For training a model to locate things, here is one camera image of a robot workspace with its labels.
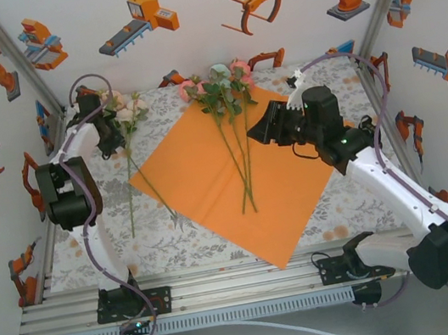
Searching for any black ribbon with gold print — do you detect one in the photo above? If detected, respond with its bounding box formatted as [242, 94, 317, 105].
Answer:
[353, 114, 377, 134]

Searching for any grey floral tablecloth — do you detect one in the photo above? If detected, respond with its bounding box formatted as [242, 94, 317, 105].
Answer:
[20, 44, 435, 294]

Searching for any aluminium frame rail with slots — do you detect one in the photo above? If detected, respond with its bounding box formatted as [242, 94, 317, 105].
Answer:
[11, 224, 448, 335]

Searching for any white slotted cable duct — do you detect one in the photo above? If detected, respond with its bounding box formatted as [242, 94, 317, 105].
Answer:
[63, 286, 358, 335]

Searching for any small black controller board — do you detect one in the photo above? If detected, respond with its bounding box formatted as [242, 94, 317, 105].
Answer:
[117, 316, 158, 335]
[349, 278, 386, 313]

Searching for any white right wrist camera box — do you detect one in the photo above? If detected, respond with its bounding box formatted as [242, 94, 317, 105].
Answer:
[282, 69, 312, 114]

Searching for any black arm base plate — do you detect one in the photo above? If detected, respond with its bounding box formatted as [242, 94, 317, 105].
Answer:
[316, 246, 398, 288]
[93, 285, 176, 326]

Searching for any aluminium side rail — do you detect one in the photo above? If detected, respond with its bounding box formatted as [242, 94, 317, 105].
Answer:
[5, 110, 95, 303]
[354, 48, 448, 243]

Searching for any orange wrapping paper sheet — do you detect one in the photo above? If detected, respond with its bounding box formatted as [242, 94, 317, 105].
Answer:
[116, 71, 377, 293]

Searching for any pink fake rose stem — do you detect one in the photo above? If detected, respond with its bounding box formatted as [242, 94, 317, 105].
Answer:
[177, 71, 260, 223]
[217, 55, 277, 215]

